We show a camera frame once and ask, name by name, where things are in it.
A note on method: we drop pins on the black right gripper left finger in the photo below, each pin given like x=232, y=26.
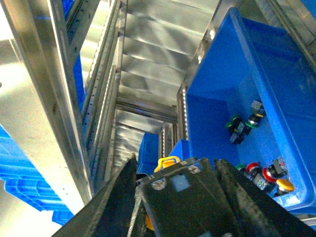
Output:
x=109, y=213

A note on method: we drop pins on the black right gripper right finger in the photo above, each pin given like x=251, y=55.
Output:
x=257, y=214

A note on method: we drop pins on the yellow push button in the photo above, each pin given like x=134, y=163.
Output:
x=284, y=187
x=186, y=200

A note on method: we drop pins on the blue bin with buttons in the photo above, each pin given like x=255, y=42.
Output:
x=249, y=61

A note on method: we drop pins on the yellow lying push button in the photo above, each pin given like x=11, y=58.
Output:
x=284, y=187

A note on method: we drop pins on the red push button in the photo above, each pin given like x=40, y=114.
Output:
x=275, y=171
x=256, y=173

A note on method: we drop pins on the green push button near front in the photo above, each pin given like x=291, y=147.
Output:
x=241, y=168

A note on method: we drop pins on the blue lower bin far left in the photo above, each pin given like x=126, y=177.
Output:
x=148, y=153

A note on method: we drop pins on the green button green contact block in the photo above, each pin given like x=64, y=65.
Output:
x=238, y=129

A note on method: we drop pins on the green lying push button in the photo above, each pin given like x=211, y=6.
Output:
x=258, y=112

